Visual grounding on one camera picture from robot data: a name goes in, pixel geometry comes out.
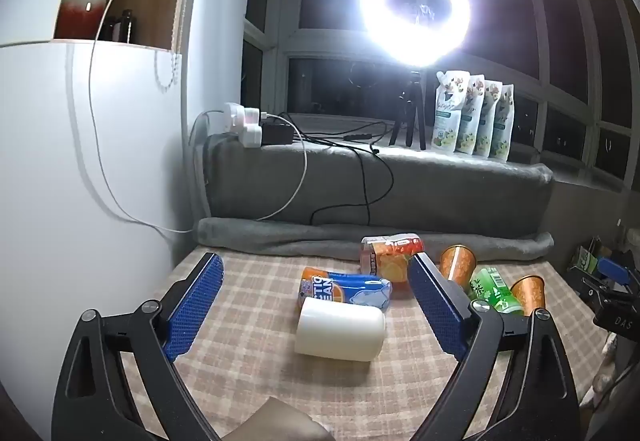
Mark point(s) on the white refill pouch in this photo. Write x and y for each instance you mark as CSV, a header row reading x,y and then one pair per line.
x,y
489,126
472,121
448,116
504,131

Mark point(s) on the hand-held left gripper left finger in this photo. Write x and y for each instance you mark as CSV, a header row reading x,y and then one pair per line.
x,y
195,306

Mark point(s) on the green box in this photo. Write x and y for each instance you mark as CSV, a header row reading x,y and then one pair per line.
x,y
586,260

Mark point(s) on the black tripod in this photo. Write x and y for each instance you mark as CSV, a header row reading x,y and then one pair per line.
x,y
413,96

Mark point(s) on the white cabinet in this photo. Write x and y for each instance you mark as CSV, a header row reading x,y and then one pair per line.
x,y
50,146

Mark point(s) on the grey cushion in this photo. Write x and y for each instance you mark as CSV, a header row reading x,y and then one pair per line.
x,y
450,191

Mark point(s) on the beige plaid blanket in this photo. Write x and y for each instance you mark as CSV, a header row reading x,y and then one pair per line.
x,y
250,321

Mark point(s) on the brown cloth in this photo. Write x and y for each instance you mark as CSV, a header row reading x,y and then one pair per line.
x,y
280,421

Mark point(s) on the black power adapter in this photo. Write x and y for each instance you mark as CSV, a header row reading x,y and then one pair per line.
x,y
276,132

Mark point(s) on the green drink can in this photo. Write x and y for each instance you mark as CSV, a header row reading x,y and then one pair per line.
x,y
492,291

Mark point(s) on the white power plugs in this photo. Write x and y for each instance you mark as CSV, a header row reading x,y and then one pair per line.
x,y
244,123

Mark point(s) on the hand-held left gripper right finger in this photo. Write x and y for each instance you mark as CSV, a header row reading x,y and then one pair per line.
x,y
436,307

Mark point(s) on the rolled grey blanket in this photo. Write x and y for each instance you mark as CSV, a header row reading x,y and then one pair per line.
x,y
280,236

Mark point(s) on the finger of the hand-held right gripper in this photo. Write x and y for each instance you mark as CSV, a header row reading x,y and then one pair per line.
x,y
614,271

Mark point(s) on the orange paper cup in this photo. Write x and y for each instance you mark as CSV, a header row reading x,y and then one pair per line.
x,y
457,263
529,293

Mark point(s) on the white cup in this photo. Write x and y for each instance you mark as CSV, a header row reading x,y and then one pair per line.
x,y
340,328

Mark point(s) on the dark glass bottle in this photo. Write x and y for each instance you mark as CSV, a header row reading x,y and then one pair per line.
x,y
127,26

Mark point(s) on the blue and orange drink can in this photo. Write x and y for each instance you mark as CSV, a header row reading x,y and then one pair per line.
x,y
350,288

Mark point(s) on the window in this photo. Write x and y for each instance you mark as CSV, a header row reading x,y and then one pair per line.
x,y
500,86

